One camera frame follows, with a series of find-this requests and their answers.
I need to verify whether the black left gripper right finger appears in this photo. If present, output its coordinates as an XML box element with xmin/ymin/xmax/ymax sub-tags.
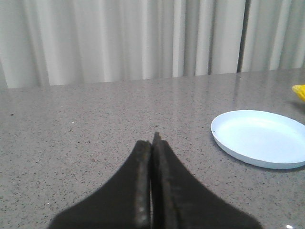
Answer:
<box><xmin>152</xmin><ymin>132</ymin><xmax>262</xmax><ymax>229</ymax></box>

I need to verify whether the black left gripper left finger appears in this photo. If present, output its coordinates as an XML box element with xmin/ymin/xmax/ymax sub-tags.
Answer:
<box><xmin>49</xmin><ymin>140</ymin><xmax>151</xmax><ymax>229</ymax></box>

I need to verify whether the light blue round plate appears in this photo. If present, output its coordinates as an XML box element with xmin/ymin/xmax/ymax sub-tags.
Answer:
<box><xmin>211</xmin><ymin>110</ymin><xmax>305</xmax><ymax>169</ymax></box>

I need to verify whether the yellow corn cob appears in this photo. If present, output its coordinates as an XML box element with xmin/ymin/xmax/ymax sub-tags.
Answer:
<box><xmin>292</xmin><ymin>84</ymin><xmax>305</xmax><ymax>101</ymax></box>

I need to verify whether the white pleated curtain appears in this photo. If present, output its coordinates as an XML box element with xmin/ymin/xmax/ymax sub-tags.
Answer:
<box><xmin>0</xmin><ymin>0</ymin><xmax>305</xmax><ymax>89</ymax></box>

